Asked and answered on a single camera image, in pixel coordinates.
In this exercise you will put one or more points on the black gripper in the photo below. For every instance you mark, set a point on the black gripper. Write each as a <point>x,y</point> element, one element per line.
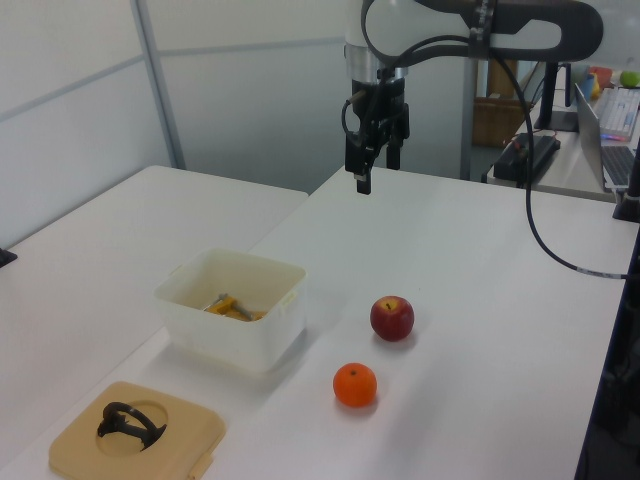
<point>385,100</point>

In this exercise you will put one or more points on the red toy apple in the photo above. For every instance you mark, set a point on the red toy apple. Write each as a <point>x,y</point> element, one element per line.
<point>392,320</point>

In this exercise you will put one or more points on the orange toy fruit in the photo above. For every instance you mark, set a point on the orange toy fruit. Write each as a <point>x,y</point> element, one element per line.
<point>355,386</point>

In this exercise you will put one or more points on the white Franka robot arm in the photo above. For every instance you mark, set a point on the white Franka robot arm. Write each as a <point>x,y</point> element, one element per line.
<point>525,30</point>

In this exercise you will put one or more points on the white plastic container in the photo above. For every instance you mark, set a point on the white plastic container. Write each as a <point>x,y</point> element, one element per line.
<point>235,345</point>

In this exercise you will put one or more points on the beige container lid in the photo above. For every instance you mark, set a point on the beige container lid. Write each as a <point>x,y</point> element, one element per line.
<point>75,450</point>

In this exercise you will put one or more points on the black electronics box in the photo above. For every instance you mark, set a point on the black electronics box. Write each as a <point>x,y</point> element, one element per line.
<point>542,150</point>

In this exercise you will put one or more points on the black monitor stand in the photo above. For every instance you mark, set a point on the black monitor stand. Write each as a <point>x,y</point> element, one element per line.
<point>550,100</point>

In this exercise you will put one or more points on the grey office desk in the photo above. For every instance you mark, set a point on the grey office desk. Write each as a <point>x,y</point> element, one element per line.
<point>570,170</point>

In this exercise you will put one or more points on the silver laptop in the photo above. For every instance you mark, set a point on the silver laptop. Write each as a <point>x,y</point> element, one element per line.
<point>590,135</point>

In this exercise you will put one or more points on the yellow clamp tool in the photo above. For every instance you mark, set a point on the yellow clamp tool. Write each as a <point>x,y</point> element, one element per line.
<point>222,305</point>

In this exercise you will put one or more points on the red cup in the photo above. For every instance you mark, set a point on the red cup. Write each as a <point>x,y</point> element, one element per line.
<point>602,75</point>

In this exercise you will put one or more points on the white keyboard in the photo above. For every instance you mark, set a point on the white keyboard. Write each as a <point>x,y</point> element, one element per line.
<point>622,112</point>

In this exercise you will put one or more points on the green toy apple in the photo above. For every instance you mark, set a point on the green toy apple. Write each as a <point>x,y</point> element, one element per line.
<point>630,78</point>

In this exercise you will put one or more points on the grey partition post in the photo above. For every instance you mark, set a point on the grey partition post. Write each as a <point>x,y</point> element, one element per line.
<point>157,85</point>

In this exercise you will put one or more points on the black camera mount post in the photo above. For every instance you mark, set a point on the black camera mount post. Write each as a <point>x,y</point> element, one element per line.
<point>634,190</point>

